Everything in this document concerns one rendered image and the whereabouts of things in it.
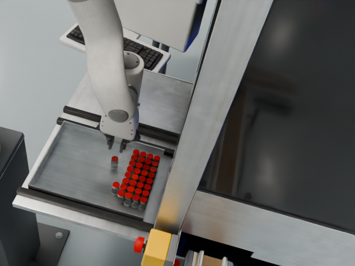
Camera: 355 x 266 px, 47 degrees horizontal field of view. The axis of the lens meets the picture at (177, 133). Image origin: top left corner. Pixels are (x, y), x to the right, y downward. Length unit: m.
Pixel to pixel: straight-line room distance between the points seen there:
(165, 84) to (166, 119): 0.18
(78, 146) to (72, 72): 1.58
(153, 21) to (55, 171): 0.85
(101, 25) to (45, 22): 2.44
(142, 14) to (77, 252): 1.16
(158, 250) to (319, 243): 0.38
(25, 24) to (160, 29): 1.63
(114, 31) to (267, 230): 0.57
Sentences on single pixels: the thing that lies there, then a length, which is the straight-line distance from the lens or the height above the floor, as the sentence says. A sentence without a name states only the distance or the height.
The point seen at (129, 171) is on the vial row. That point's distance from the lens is 1.25.
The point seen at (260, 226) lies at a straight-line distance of 1.00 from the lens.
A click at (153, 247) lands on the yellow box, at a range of 1.03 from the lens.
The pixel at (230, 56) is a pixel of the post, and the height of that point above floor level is 1.58.
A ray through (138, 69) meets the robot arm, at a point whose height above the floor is 1.32.
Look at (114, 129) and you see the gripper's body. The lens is 1.13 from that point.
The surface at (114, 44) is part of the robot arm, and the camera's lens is 0.91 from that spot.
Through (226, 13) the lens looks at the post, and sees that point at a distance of 0.60.
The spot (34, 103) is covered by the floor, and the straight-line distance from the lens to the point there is 2.70.
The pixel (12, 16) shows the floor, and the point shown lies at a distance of 3.39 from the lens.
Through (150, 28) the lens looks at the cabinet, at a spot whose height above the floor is 0.86.
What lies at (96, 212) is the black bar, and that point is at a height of 0.90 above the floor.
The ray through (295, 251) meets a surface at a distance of 1.08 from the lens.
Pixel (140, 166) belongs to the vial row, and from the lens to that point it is 1.27.
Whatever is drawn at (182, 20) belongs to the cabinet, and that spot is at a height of 0.96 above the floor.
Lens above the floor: 1.96
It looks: 49 degrees down
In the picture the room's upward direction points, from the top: 16 degrees clockwise
